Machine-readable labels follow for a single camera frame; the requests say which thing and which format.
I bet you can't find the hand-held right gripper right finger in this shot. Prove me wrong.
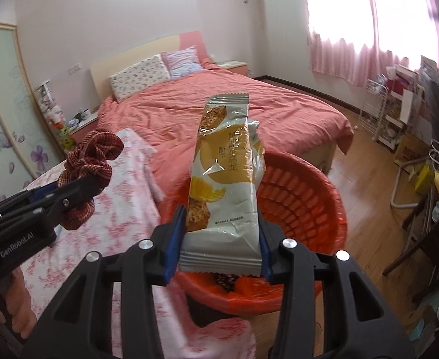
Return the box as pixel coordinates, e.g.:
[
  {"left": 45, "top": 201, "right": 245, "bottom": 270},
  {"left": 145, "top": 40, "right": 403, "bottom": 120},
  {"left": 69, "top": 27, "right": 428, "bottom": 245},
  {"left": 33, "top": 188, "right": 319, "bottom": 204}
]
[{"left": 257, "top": 209, "right": 416, "bottom": 359}]

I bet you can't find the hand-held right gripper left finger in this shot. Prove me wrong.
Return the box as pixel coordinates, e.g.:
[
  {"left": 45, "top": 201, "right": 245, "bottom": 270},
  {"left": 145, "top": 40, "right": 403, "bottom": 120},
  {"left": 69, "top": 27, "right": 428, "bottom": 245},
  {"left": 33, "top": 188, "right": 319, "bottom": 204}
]
[{"left": 21, "top": 206, "right": 188, "bottom": 359}]

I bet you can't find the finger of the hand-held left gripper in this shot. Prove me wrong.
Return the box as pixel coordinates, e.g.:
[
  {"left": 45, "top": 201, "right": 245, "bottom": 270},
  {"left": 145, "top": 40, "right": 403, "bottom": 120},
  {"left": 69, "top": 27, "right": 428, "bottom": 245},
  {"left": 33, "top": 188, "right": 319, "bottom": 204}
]
[
  {"left": 0, "top": 175, "right": 98, "bottom": 229},
  {"left": 0, "top": 183, "right": 63, "bottom": 218}
]

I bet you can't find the red plaid scrunchie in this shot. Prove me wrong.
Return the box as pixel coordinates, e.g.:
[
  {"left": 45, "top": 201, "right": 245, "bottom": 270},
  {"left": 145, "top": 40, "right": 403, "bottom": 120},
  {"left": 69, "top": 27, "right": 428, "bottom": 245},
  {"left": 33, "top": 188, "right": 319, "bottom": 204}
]
[{"left": 60, "top": 129, "right": 124, "bottom": 230}]

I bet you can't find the red plastic basket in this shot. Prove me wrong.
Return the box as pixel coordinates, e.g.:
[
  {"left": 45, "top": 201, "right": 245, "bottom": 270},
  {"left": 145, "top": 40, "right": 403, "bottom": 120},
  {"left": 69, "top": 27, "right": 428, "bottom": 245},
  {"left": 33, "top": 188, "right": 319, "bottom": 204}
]
[{"left": 163, "top": 151, "right": 349, "bottom": 317}]

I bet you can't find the yellow white snack packet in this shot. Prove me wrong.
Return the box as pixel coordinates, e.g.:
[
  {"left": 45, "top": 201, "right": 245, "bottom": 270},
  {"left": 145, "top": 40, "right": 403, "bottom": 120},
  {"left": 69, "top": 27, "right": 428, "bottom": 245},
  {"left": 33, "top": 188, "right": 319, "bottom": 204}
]
[{"left": 178, "top": 93, "right": 267, "bottom": 278}]

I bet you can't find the person's left hand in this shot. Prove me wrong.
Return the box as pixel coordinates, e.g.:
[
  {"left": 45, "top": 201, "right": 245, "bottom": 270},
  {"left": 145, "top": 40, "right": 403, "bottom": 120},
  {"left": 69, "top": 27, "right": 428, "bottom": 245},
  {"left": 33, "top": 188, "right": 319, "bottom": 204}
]
[{"left": 0, "top": 267, "right": 38, "bottom": 342}]

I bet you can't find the pink floral tablecloth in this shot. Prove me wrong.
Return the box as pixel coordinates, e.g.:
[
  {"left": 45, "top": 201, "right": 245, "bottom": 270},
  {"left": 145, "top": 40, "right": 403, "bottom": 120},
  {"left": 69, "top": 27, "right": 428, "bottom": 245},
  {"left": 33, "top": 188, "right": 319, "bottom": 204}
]
[{"left": 17, "top": 127, "right": 257, "bottom": 359}]

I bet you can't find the pink nightstand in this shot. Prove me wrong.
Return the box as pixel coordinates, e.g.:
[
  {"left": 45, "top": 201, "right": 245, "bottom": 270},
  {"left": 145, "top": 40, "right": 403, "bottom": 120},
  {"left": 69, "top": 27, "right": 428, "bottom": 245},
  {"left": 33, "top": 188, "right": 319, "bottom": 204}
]
[
  {"left": 68, "top": 110, "right": 101, "bottom": 140},
  {"left": 215, "top": 61, "right": 249, "bottom": 79}
]

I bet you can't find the wardrobe door with flower decals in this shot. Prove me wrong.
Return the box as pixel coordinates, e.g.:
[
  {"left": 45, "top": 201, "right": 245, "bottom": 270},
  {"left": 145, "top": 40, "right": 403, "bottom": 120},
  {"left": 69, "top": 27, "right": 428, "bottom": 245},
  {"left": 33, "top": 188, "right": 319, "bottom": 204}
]
[{"left": 0, "top": 22, "right": 66, "bottom": 210}]

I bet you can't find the hanging plush toy holder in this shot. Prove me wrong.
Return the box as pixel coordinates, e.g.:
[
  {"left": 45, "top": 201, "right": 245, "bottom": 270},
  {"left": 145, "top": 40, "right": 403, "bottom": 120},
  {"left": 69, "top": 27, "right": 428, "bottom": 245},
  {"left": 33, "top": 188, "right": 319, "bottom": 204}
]
[{"left": 34, "top": 80, "right": 74, "bottom": 153}]

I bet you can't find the floral white pillow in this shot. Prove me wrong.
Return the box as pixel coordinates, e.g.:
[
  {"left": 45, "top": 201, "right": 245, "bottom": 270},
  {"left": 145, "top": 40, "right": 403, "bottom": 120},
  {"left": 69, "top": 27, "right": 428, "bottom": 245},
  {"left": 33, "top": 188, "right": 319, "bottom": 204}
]
[{"left": 109, "top": 54, "right": 171, "bottom": 103}]

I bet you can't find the salmon bed duvet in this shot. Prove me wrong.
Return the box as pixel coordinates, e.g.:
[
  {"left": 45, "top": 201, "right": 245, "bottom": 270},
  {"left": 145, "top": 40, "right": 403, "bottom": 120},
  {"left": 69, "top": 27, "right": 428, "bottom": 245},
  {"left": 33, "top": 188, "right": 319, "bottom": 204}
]
[{"left": 98, "top": 60, "right": 355, "bottom": 210}]

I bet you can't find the wooden headboard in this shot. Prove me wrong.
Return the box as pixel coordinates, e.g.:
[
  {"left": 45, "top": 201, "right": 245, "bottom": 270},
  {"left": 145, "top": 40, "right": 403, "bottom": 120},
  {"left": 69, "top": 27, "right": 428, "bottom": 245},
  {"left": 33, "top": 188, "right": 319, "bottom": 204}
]
[{"left": 90, "top": 30, "right": 205, "bottom": 105}]

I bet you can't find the dark wooden chair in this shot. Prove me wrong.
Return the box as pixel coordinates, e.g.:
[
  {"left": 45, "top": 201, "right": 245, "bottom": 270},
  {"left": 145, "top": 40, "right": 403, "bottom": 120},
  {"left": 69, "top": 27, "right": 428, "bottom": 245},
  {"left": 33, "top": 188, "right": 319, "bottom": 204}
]
[{"left": 383, "top": 78, "right": 439, "bottom": 304}]

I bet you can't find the pink striped pillow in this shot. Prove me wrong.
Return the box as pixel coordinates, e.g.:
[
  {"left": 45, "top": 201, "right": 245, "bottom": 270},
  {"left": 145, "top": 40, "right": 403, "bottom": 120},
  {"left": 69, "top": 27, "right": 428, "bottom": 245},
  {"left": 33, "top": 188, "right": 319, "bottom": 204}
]
[{"left": 161, "top": 45, "right": 204, "bottom": 79}]

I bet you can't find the white paper bag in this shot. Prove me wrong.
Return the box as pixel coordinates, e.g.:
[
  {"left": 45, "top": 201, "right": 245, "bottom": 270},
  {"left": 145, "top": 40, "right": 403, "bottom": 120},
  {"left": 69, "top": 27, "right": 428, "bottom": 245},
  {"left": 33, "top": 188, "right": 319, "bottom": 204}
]
[{"left": 399, "top": 90, "right": 426, "bottom": 125}]

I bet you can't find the pink curtain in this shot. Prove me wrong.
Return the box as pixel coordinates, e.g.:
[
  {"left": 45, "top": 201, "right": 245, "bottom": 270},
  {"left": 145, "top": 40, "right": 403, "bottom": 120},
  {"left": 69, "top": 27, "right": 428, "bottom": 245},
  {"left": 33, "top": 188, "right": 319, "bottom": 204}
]
[
  {"left": 365, "top": 0, "right": 439, "bottom": 87},
  {"left": 302, "top": 0, "right": 373, "bottom": 83}
]

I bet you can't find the white tube frame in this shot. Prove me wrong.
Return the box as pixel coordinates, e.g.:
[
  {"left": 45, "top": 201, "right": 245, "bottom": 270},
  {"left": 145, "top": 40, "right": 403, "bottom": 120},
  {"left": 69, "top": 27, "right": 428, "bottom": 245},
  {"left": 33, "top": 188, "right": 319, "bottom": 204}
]
[{"left": 389, "top": 157, "right": 435, "bottom": 209}]

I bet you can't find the white wire rack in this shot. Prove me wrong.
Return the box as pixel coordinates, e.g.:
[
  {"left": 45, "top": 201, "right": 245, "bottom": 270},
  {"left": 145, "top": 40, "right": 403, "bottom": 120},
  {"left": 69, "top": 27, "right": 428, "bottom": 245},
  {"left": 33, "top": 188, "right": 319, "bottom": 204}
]
[{"left": 359, "top": 78, "right": 389, "bottom": 147}]

